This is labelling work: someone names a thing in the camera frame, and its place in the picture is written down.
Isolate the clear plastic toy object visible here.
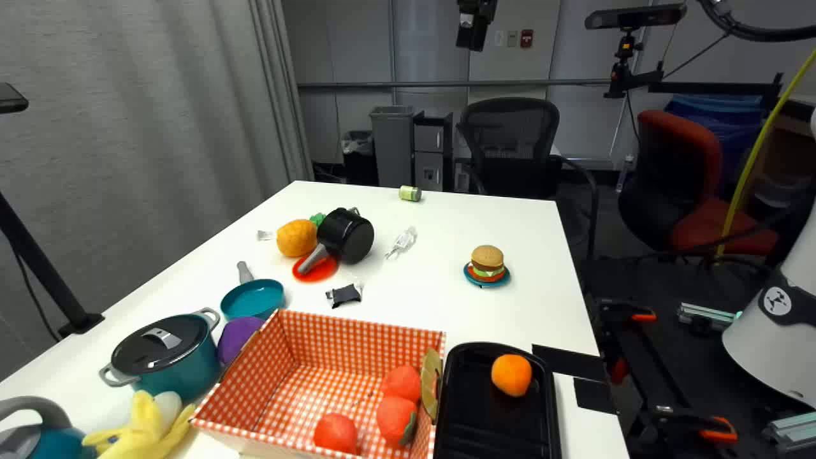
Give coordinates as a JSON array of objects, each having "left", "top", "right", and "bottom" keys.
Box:
[{"left": 381, "top": 225, "right": 421, "bottom": 259}]

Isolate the red checkered carton box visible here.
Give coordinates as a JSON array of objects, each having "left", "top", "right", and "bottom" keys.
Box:
[{"left": 188, "top": 305, "right": 448, "bottom": 459}]

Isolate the purple toy object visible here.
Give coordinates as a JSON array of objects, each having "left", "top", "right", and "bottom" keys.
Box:
[{"left": 216, "top": 313, "right": 264, "bottom": 368}]

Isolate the black toy pot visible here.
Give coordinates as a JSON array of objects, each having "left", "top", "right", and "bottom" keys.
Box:
[{"left": 300, "top": 203, "right": 376, "bottom": 275}]

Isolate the small teal plate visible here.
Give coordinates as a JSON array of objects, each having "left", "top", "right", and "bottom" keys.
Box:
[{"left": 460, "top": 259, "right": 513, "bottom": 288}]

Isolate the dark drawer cabinet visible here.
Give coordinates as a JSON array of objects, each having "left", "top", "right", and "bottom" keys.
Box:
[{"left": 409, "top": 109, "right": 457, "bottom": 194}]

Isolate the toy hamburger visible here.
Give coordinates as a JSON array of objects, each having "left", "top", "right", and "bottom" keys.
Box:
[{"left": 468, "top": 243, "right": 510, "bottom": 284}]

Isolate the gray trash bin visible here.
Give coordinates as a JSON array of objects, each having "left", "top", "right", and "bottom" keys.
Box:
[{"left": 367, "top": 104, "right": 416, "bottom": 189}]

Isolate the small black packet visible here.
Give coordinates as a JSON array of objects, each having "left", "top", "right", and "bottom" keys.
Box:
[{"left": 324, "top": 284, "right": 365, "bottom": 308}]

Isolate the black trash bag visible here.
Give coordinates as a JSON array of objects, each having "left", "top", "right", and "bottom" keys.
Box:
[{"left": 338, "top": 127, "right": 380, "bottom": 186}]

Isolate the red toy plate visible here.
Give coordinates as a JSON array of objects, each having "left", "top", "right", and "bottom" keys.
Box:
[{"left": 291, "top": 253, "right": 342, "bottom": 286}]

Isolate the large orange toy fruit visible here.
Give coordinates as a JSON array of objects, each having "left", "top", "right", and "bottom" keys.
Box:
[{"left": 276, "top": 217, "right": 320, "bottom": 259}]

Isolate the black mesh office chair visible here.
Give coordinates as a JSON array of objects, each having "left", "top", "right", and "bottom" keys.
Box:
[{"left": 457, "top": 94, "right": 569, "bottom": 200}]

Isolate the red toy food piece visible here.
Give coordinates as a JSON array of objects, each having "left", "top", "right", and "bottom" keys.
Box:
[
  {"left": 374, "top": 395, "right": 421, "bottom": 451},
  {"left": 380, "top": 364, "right": 423, "bottom": 406}
]

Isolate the brown toy bread slice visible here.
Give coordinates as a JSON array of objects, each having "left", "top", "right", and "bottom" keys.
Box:
[{"left": 421, "top": 346, "right": 446, "bottom": 423}]

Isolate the teal toy pan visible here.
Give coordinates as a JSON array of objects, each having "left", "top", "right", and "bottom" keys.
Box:
[{"left": 216, "top": 257, "right": 288, "bottom": 324}]

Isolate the small orange toy fruit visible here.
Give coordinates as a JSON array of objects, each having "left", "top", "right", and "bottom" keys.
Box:
[{"left": 489, "top": 353, "right": 534, "bottom": 400}]

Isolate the black plastic tray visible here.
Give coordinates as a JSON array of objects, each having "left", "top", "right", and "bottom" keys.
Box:
[{"left": 430, "top": 340, "right": 564, "bottom": 459}]

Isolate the round red toy tomato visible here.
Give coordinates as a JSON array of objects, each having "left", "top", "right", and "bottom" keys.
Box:
[{"left": 310, "top": 412, "right": 362, "bottom": 457}]

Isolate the black hanging device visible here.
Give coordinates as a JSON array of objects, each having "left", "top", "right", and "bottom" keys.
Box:
[{"left": 453, "top": 0, "right": 500, "bottom": 54}]

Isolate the teal pot with black lid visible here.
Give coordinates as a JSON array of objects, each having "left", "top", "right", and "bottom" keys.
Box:
[{"left": 97, "top": 305, "right": 225, "bottom": 404}]

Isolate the red office chair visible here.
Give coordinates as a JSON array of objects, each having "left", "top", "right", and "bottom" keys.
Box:
[{"left": 616, "top": 109, "right": 784, "bottom": 263}]

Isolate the white soft lump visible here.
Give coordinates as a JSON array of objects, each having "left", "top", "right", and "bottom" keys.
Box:
[{"left": 151, "top": 391, "right": 186, "bottom": 425}]

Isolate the teal clamp bar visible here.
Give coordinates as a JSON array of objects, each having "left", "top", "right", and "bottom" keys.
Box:
[
  {"left": 675, "top": 300, "right": 742, "bottom": 332},
  {"left": 759, "top": 411, "right": 816, "bottom": 446}
]

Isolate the yellow banana toy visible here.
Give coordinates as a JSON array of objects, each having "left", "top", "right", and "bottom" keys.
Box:
[{"left": 81, "top": 391, "right": 198, "bottom": 459}]

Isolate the blue fabric chair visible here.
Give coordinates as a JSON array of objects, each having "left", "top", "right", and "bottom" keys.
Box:
[{"left": 662, "top": 91, "right": 768, "bottom": 189}]

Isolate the black tripod leg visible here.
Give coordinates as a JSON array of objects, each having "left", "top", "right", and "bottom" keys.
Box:
[{"left": 0, "top": 191, "right": 106, "bottom": 340}]

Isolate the black stand platform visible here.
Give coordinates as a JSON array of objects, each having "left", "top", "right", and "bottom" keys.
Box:
[{"left": 0, "top": 81, "right": 31, "bottom": 114}]

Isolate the teal toy kettle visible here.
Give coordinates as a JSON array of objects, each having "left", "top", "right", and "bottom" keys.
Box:
[{"left": 0, "top": 395, "right": 92, "bottom": 459}]

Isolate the black clamp orange handle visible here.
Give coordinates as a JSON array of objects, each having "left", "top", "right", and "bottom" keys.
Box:
[
  {"left": 648, "top": 404, "right": 742, "bottom": 449},
  {"left": 597, "top": 299, "right": 659, "bottom": 384}
]

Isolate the black stereo camera bar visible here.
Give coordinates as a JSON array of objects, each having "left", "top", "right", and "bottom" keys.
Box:
[{"left": 580, "top": 0, "right": 689, "bottom": 33}]

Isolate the yellow cable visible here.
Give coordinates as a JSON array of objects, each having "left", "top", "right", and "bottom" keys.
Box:
[{"left": 715, "top": 45, "right": 816, "bottom": 257}]

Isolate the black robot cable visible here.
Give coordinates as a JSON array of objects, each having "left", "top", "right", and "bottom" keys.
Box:
[{"left": 695, "top": 0, "right": 816, "bottom": 43}]

